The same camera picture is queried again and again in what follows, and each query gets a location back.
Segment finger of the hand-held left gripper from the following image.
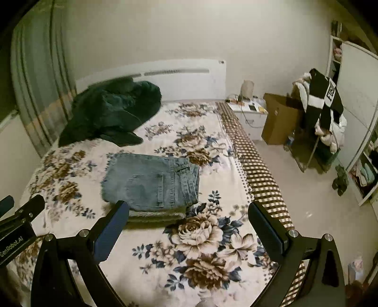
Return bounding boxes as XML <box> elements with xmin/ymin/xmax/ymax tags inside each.
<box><xmin>0</xmin><ymin>194</ymin><xmax>46</xmax><ymax>228</ymax></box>
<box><xmin>0</xmin><ymin>195</ymin><xmax>15</xmax><ymax>218</ymax></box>

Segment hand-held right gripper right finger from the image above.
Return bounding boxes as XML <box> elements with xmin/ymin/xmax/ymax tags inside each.
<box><xmin>247</xmin><ymin>201</ymin><xmax>346</xmax><ymax>307</ymax></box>

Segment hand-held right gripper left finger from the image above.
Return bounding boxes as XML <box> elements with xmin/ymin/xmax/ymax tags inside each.
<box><xmin>31</xmin><ymin>200</ymin><xmax>129</xmax><ymax>307</ymax></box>

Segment dark green jacket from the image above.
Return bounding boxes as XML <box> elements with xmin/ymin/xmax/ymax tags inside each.
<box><xmin>58</xmin><ymin>79</ymin><xmax>162</xmax><ymax>147</ymax></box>

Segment folded olive green pants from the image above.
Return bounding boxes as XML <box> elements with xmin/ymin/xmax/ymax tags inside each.
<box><xmin>125</xmin><ymin>205</ymin><xmax>191</xmax><ymax>225</ymax></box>

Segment folded blue jeans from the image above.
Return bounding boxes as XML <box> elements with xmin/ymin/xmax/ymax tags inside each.
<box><xmin>101</xmin><ymin>153</ymin><xmax>201</xmax><ymax>212</ymax></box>

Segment brown checkered bed cover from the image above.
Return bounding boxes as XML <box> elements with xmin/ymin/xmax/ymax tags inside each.
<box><xmin>216</xmin><ymin>102</ymin><xmax>309</xmax><ymax>306</ymax></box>

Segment metal clothes rack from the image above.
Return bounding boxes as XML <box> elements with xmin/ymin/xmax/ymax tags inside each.
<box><xmin>284</xmin><ymin>85</ymin><xmax>340</xmax><ymax>174</ymax></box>

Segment dark green plush toy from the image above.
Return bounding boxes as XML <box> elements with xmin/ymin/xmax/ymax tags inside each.
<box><xmin>331</xmin><ymin>165</ymin><xmax>351</xmax><ymax>197</ymax></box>

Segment pale pink bag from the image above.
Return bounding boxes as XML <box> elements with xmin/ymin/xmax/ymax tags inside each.
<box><xmin>347</xmin><ymin>256</ymin><xmax>366</xmax><ymax>284</ymax></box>

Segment floral bedspread bed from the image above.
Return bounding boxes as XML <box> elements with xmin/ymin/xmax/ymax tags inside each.
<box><xmin>6</xmin><ymin>101</ymin><xmax>279</xmax><ymax>307</ymax></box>

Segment brown cardboard box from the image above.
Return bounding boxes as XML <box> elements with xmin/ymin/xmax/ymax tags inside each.
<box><xmin>261</xmin><ymin>93</ymin><xmax>305</xmax><ymax>145</ymax></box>

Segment white nightstand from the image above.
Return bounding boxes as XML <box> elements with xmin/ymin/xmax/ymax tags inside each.
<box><xmin>225</xmin><ymin>98</ymin><xmax>269</xmax><ymax>138</ymax></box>

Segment striped grey curtain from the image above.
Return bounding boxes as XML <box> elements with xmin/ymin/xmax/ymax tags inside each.
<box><xmin>10</xmin><ymin>0</ymin><xmax>78</xmax><ymax>158</ymax></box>

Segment white table lamp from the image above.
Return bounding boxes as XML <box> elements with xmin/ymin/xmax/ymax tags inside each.
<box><xmin>241</xmin><ymin>80</ymin><xmax>255</xmax><ymax>100</ymax></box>

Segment black and white jacket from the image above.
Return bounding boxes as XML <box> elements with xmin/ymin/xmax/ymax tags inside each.
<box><xmin>301</xmin><ymin>68</ymin><xmax>345</xmax><ymax>134</ymax></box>

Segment white headboard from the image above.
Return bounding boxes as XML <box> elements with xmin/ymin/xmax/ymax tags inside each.
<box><xmin>75</xmin><ymin>59</ymin><xmax>227</xmax><ymax>103</ymax></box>

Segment white wardrobe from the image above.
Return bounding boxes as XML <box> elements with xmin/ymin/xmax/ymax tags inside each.
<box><xmin>326</xmin><ymin>20</ymin><xmax>378</xmax><ymax>207</ymax></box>

